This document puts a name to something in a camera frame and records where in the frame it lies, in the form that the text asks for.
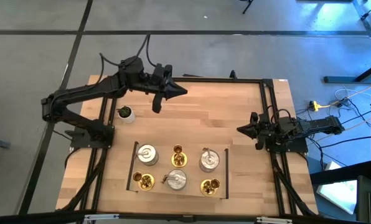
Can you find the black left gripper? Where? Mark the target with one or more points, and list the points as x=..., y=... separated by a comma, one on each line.
x=159, y=82

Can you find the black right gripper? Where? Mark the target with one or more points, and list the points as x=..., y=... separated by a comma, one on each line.
x=268, y=130

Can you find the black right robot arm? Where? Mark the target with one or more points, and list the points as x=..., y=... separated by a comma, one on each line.
x=316, y=124

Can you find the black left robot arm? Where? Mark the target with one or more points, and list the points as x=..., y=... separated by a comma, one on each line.
x=86, y=90

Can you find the small plant in white pot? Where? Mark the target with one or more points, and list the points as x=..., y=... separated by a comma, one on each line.
x=128, y=118

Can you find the yellow power plug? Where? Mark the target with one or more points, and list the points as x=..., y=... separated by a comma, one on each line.
x=314, y=105

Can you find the wooden riser with black legs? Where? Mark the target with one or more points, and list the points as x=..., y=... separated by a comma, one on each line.
x=185, y=189

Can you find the black desk beam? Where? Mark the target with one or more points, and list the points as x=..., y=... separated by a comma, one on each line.
x=344, y=172

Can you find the black desk leg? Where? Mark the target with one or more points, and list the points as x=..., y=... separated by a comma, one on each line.
x=344, y=80

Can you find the glossy white panel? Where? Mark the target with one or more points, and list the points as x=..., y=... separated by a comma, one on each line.
x=338, y=193

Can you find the office chair base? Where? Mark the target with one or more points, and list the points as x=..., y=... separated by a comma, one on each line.
x=249, y=2

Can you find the black desk foot bar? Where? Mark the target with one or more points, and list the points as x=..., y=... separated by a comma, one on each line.
x=370, y=31

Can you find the black aluminium table frame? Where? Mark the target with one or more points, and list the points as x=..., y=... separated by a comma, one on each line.
x=219, y=79

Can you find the silver bracket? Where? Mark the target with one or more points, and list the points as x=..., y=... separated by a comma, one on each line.
x=274, y=220
x=101, y=216

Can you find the black table-level camera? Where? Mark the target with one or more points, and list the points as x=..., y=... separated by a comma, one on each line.
x=188, y=218

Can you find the black mount bar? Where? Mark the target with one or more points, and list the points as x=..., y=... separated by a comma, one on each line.
x=33, y=219

